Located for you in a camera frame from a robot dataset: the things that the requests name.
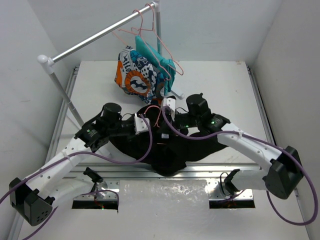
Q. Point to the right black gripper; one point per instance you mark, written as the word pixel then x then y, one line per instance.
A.
pixel 167 129

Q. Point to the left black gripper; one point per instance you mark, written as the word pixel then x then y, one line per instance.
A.
pixel 121 128

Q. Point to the black shirt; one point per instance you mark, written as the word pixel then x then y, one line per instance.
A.
pixel 167 160

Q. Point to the pink wire hanger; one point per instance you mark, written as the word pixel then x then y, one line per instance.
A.
pixel 153 113

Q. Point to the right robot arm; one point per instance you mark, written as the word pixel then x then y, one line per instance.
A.
pixel 278 172

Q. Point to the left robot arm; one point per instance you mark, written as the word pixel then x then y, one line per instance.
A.
pixel 37 195

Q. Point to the patterned orange blue shirt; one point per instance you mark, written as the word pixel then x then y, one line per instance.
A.
pixel 136 76

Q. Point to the teal shirt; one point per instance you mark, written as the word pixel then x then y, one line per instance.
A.
pixel 165 66

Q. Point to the pink hanger with patterned shirt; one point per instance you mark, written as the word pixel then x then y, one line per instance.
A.
pixel 143 72

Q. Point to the pink hanger with teal shirt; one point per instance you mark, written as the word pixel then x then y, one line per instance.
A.
pixel 156 28

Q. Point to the silver clothes rack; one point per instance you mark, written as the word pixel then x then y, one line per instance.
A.
pixel 47 63

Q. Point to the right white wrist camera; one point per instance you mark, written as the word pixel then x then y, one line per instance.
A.
pixel 169 103

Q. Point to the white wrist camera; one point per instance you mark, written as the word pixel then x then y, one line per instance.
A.
pixel 141 125
pixel 169 103

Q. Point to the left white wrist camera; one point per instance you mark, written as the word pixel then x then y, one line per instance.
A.
pixel 141 125

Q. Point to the aluminium table frame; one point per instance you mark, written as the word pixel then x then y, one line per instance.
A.
pixel 164 138

